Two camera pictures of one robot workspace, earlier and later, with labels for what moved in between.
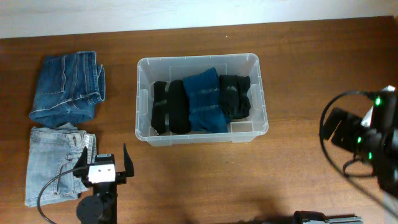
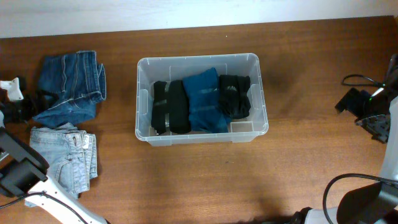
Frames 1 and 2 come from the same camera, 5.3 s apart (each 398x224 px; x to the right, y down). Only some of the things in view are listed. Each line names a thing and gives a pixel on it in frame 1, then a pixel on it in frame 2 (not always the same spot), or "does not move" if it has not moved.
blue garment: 206,112 does not move
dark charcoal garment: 234,95 does not move
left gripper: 81,167 to 35,104
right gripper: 337,116 to 351,101
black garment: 175,102 does not move
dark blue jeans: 68,88 does not move
